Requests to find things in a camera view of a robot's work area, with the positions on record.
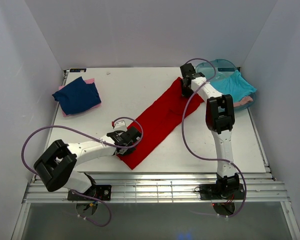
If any red t shirt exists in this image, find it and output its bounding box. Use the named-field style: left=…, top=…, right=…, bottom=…
left=114, top=76, right=205, bottom=171

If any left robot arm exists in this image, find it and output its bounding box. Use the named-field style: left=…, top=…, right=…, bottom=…
left=33, top=126, right=143, bottom=197

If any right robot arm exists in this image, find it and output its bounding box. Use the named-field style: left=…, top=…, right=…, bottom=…
left=180, top=62, right=240, bottom=197

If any teal plastic bin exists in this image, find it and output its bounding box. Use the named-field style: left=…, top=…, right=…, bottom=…
left=195, top=59, right=256, bottom=111

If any turquoise t shirt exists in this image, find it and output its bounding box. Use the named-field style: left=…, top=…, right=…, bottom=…
left=210, top=70, right=257, bottom=102

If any salmon pink t shirt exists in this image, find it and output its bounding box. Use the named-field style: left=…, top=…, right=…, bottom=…
left=233, top=96, right=254, bottom=108

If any navy blue folded t shirt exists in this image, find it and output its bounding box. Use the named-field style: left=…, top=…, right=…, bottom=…
left=51, top=76, right=102, bottom=116

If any blue label sticker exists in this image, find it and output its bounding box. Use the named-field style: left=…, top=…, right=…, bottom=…
left=69, top=68, right=87, bottom=73

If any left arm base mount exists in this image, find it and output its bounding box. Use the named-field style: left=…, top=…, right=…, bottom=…
left=67, top=184, right=112, bottom=201

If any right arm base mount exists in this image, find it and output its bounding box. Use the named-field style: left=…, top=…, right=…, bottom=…
left=193, top=184, right=246, bottom=201

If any aluminium rail frame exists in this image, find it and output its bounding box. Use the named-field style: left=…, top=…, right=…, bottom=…
left=11, top=69, right=300, bottom=240

